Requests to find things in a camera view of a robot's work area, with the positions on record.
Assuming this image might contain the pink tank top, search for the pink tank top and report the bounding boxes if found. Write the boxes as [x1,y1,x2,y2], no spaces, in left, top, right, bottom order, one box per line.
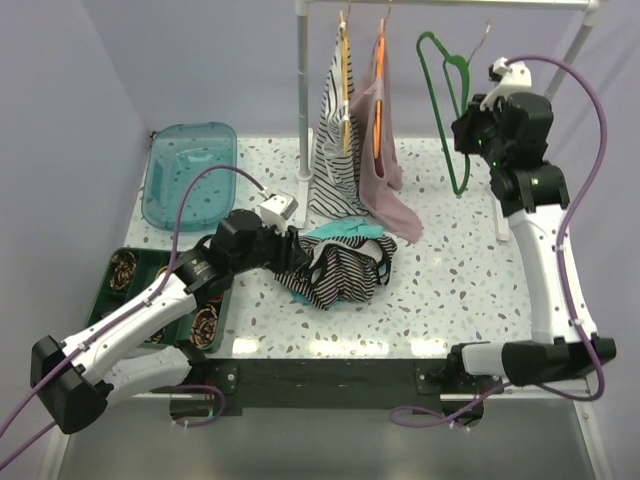
[350,47,423,243]

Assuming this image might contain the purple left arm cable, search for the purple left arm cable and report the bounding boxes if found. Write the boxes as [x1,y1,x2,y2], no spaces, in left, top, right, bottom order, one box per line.
[0,165,271,451]

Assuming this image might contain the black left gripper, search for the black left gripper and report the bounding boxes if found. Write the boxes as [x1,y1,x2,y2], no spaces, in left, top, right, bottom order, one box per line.
[232,216,310,276]

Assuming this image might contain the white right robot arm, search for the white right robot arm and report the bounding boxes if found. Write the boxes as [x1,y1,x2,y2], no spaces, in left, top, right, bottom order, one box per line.
[445,92,617,393]

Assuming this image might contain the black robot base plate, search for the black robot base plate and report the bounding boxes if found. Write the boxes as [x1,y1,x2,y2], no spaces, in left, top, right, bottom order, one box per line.
[158,358,504,417]

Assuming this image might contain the dark green organizer tray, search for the dark green organizer tray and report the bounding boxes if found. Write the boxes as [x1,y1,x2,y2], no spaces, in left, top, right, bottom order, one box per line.
[84,246,234,351]

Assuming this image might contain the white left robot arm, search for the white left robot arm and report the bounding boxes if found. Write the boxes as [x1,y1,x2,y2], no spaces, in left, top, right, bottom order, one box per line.
[30,210,308,434]

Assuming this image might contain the leopard print hair tie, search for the leopard print hair tie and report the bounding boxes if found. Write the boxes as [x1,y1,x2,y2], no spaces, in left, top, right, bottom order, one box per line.
[108,251,139,293]

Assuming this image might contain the teal transparent plastic bin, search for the teal transparent plastic bin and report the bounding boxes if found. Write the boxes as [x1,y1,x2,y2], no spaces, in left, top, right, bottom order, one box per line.
[141,122,237,233]

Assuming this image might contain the orange hanger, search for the orange hanger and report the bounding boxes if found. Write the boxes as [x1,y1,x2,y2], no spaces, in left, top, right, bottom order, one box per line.
[373,0,392,159]

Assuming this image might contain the green hanger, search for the green hanger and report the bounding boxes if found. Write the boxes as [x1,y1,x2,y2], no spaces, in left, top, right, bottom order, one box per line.
[415,19,494,196]

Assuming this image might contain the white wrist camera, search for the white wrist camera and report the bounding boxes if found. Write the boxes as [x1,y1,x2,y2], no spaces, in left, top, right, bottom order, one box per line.
[480,57,532,111]
[259,193,299,235]

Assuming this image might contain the teal tank top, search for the teal tank top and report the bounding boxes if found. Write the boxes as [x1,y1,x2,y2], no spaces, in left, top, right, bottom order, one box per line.
[289,217,394,304]

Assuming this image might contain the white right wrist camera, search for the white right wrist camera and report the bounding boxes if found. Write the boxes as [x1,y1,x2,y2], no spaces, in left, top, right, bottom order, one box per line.
[480,57,532,111]

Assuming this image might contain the brown floral hair tie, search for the brown floral hair tie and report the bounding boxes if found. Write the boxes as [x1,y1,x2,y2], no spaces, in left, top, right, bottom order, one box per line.
[191,305,221,349]

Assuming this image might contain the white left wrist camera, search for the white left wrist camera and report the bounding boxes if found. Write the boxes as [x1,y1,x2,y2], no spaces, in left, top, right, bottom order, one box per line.
[259,193,299,235]

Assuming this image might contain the yellow hanger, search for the yellow hanger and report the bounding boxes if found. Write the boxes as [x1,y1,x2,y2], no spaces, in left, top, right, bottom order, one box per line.
[339,6,351,155]

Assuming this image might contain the white clothes rack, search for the white clothes rack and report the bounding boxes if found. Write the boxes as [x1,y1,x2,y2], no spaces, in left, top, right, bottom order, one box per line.
[295,1,608,241]

